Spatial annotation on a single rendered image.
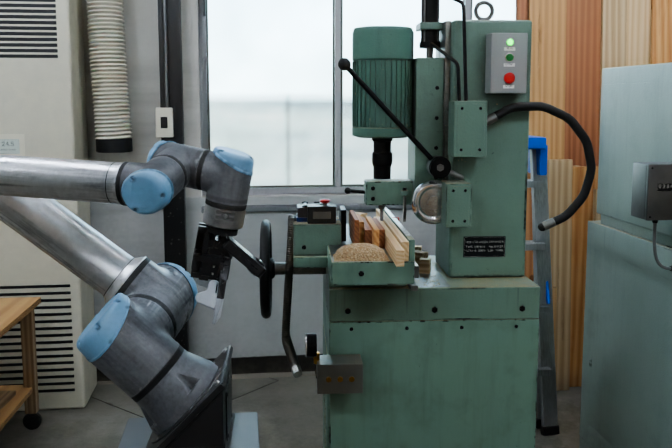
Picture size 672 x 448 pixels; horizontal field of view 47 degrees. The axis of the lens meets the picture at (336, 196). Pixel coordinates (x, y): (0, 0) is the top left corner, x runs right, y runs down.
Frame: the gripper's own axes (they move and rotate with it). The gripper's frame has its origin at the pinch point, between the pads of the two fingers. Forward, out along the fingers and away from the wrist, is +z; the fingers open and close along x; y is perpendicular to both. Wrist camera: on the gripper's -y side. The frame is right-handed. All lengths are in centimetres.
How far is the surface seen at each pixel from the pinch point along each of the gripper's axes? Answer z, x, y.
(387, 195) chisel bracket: -26, -47, -46
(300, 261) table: -4.9, -38.7, -22.8
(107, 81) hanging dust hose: -36, -171, 50
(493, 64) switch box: -68, -33, -63
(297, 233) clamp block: -12.0, -41.2, -20.9
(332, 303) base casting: 2.7, -28.6, -31.8
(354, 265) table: -11.5, -16.7, -32.8
